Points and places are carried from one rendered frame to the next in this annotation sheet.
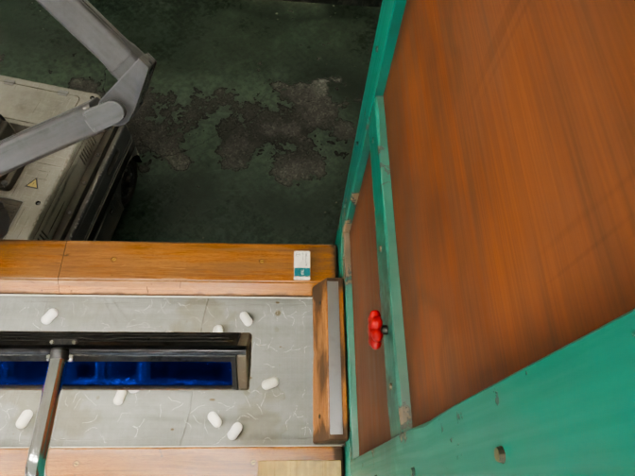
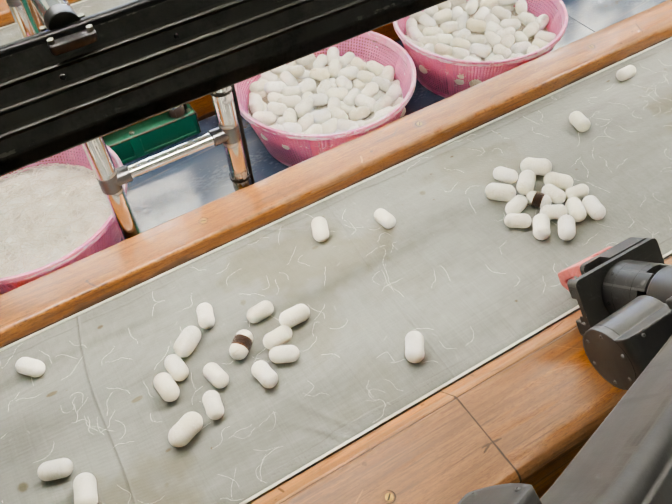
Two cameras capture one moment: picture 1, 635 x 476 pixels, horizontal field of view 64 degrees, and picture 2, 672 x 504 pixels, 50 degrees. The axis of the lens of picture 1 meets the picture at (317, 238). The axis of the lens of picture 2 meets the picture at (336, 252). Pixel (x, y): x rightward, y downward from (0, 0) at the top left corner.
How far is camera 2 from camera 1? 0.82 m
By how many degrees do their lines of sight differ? 67
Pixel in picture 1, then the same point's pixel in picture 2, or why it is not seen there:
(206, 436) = (39, 345)
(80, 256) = (458, 460)
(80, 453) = (205, 230)
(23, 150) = (651, 389)
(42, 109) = not seen: outside the picture
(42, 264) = (510, 402)
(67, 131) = (581, 478)
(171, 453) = (73, 290)
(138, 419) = (161, 311)
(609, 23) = not seen: outside the picture
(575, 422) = not seen: outside the picture
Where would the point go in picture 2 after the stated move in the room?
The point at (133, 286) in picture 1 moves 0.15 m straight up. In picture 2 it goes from (310, 476) to (291, 390)
